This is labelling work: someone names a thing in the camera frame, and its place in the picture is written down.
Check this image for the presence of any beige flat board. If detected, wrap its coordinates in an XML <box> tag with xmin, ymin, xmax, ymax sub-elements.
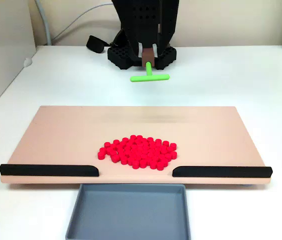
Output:
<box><xmin>0</xmin><ymin>105</ymin><xmax>273</xmax><ymax>187</ymax></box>

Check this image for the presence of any black clamp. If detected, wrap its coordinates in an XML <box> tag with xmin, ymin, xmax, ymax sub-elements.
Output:
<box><xmin>85</xmin><ymin>34</ymin><xmax>112</xmax><ymax>54</ymax></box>

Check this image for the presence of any black edge rail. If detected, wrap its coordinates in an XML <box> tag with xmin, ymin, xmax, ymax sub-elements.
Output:
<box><xmin>171</xmin><ymin>165</ymin><xmax>274</xmax><ymax>179</ymax></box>
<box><xmin>0</xmin><ymin>163</ymin><xmax>100</xmax><ymax>178</ymax></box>

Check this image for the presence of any grey shallow tray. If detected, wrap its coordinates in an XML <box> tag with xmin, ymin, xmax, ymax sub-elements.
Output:
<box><xmin>65</xmin><ymin>183</ymin><xmax>192</xmax><ymax>240</ymax></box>

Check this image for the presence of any thin white cable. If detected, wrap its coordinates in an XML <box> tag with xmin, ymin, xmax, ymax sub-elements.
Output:
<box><xmin>52</xmin><ymin>2</ymin><xmax>114</xmax><ymax>43</ymax></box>

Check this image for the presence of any grey thick cable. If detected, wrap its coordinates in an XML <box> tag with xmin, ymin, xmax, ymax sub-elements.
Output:
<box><xmin>34</xmin><ymin>0</ymin><xmax>53</xmax><ymax>46</ymax></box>

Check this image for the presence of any green T-shaped pusher tool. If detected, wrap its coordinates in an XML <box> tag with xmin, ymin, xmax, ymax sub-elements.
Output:
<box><xmin>129</xmin><ymin>47</ymin><xmax>171</xmax><ymax>83</ymax></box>

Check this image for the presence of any red granules pile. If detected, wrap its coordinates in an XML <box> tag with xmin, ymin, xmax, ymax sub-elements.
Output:
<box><xmin>97</xmin><ymin>134</ymin><xmax>178</xmax><ymax>172</ymax></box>

